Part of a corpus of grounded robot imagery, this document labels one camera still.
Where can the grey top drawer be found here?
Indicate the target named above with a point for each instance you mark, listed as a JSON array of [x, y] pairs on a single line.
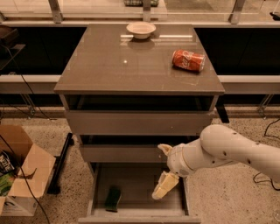
[[138, 123]]

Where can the green yellow sponge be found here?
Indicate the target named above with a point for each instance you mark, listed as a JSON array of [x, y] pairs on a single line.
[[113, 198]]

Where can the red soda can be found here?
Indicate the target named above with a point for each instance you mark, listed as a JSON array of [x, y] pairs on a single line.
[[187, 60]]

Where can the green packet in box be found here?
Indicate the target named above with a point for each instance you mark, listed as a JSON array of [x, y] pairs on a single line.
[[6, 182]]

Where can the grey middle drawer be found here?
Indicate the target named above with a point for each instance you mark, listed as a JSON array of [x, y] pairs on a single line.
[[128, 149]]

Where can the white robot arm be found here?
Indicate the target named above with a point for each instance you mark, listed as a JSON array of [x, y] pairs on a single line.
[[217, 145]]

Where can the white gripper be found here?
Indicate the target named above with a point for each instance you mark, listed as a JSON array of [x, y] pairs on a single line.
[[175, 159]]

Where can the white bowl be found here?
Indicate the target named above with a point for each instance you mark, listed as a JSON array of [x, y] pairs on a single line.
[[141, 30]]

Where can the open cardboard box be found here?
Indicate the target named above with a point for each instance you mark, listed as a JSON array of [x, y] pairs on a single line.
[[34, 167]]

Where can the grey drawer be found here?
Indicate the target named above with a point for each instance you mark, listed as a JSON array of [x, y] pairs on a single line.
[[138, 123], [136, 206], [128, 149]]

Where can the grey drawer cabinet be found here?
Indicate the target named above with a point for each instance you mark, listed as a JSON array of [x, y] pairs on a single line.
[[110, 70]]

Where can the black bar on floor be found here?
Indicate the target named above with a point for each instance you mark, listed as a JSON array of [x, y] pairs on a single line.
[[59, 162]]

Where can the grey bottom drawer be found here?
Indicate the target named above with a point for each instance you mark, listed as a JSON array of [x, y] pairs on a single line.
[[136, 206]]

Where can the snack bag in box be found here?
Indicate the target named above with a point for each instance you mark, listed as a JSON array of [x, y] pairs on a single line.
[[6, 163]]

